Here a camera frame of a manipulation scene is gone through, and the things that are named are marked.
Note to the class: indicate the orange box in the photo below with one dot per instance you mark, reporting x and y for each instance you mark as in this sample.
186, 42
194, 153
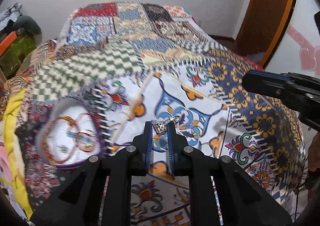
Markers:
8, 41

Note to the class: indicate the pile of white papers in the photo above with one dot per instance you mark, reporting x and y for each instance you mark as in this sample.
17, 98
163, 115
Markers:
11, 13

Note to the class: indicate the colourful patchwork bed cover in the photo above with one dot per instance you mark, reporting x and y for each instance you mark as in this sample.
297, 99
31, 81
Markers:
131, 63

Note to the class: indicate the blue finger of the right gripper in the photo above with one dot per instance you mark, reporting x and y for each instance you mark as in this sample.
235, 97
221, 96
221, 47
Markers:
271, 85

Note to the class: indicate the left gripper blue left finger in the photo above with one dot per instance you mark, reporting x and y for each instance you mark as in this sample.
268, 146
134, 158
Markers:
143, 144

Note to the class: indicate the pink cloth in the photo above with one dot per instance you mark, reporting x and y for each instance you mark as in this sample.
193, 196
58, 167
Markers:
5, 165

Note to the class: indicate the purple heart-shaped tin box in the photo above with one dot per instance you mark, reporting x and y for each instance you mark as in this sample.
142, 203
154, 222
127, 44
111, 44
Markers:
70, 135

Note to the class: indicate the yellow blanket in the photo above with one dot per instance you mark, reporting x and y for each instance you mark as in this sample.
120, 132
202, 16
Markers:
16, 166

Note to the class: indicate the beige striped bed sheet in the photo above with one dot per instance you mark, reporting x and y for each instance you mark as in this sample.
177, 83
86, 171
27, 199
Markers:
42, 54

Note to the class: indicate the grey round cushion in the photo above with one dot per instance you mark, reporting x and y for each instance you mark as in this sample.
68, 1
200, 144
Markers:
28, 23

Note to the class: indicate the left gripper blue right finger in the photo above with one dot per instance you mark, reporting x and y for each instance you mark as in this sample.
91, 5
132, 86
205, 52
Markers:
176, 143

